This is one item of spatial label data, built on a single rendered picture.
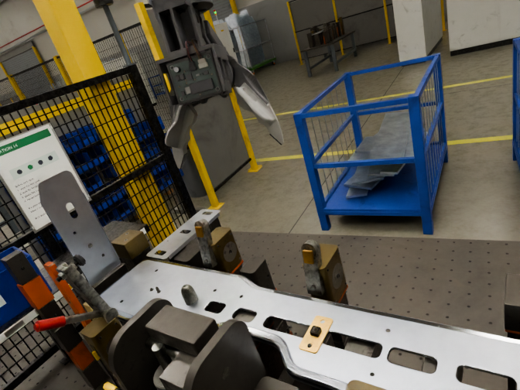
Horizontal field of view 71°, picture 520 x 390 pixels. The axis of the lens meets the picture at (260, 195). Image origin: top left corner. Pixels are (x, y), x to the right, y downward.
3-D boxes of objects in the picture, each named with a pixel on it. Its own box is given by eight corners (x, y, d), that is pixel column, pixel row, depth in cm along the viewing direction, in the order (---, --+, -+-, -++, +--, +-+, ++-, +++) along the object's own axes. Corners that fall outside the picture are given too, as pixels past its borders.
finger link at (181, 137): (147, 168, 47) (165, 100, 44) (164, 158, 53) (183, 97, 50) (169, 177, 47) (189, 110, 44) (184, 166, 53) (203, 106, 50)
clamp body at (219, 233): (269, 309, 123) (238, 222, 109) (251, 335, 115) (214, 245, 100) (254, 305, 127) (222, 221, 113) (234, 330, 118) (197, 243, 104)
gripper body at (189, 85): (169, 112, 43) (133, 3, 39) (192, 107, 51) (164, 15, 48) (230, 96, 41) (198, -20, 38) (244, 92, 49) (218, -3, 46)
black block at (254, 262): (298, 328, 112) (272, 251, 100) (282, 354, 105) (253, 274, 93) (283, 324, 115) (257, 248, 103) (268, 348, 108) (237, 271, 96)
